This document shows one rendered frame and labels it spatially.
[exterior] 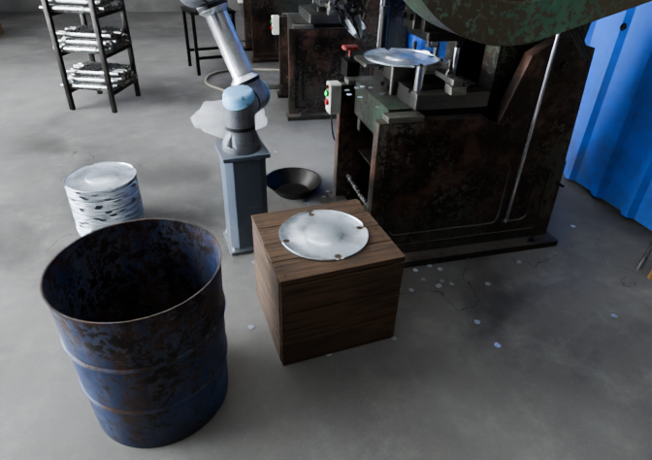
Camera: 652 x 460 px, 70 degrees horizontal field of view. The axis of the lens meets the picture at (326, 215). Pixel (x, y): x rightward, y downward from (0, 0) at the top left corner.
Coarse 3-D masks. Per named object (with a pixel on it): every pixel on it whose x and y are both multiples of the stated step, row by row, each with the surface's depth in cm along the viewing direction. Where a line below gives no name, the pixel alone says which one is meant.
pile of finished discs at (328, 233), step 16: (288, 224) 156; (304, 224) 157; (320, 224) 156; (336, 224) 157; (352, 224) 158; (304, 240) 149; (320, 240) 148; (336, 240) 149; (352, 240) 150; (304, 256) 141; (320, 256) 142
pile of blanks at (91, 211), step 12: (72, 192) 195; (108, 192) 196; (120, 192) 198; (132, 192) 205; (72, 204) 198; (84, 204) 194; (96, 204) 195; (108, 204) 198; (120, 204) 200; (132, 204) 205; (84, 216) 198; (96, 216) 198; (108, 216) 199; (120, 216) 202; (132, 216) 208; (144, 216) 218; (84, 228) 203; (96, 228) 202
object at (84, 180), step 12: (84, 168) 210; (96, 168) 211; (108, 168) 211; (120, 168) 212; (132, 168) 212; (72, 180) 201; (84, 180) 201; (96, 180) 200; (108, 180) 201; (120, 180) 202; (132, 180) 202; (84, 192) 191; (96, 192) 192
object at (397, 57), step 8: (384, 48) 193; (392, 48) 194; (368, 56) 181; (376, 56) 182; (384, 56) 182; (392, 56) 180; (400, 56) 180; (408, 56) 181; (416, 56) 184; (424, 56) 184; (432, 56) 185; (384, 64) 171; (392, 64) 170; (400, 64) 172; (408, 64) 173; (416, 64) 173; (424, 64) 174; (432, 64) 173
